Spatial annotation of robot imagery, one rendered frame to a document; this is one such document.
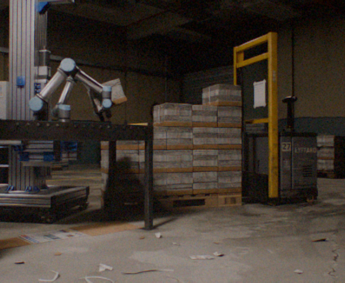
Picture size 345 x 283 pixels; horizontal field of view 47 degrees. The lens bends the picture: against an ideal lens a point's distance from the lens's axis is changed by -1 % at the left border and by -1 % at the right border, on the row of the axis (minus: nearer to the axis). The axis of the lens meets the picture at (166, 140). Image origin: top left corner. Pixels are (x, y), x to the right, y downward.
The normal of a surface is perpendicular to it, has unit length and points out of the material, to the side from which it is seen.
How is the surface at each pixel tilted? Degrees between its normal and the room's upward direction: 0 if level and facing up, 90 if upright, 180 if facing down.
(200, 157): 90
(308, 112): 90
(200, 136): 90
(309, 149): 90
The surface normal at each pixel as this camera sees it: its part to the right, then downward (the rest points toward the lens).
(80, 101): 0.66, -0.01
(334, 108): -0.75, -0.01
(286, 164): 0.37, -0.01
